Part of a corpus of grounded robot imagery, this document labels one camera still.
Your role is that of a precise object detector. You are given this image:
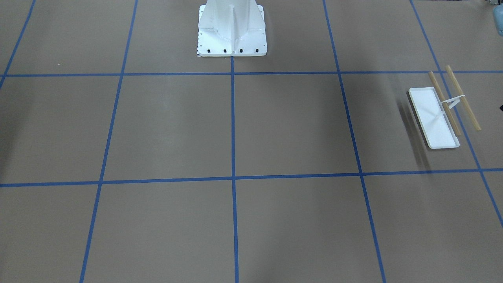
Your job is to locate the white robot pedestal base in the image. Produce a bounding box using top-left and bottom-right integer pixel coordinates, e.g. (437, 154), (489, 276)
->
(196, 0), (268, 57)

